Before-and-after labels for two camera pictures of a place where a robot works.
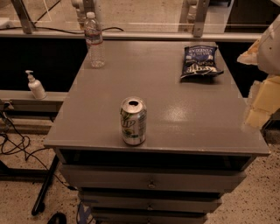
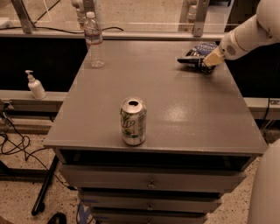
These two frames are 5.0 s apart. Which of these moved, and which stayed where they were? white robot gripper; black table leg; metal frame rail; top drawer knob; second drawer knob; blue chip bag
Moved: white robot gripper; blue chip bag
Stayed: metal frame rail; second drawer knob; top drawer knob; black table leg
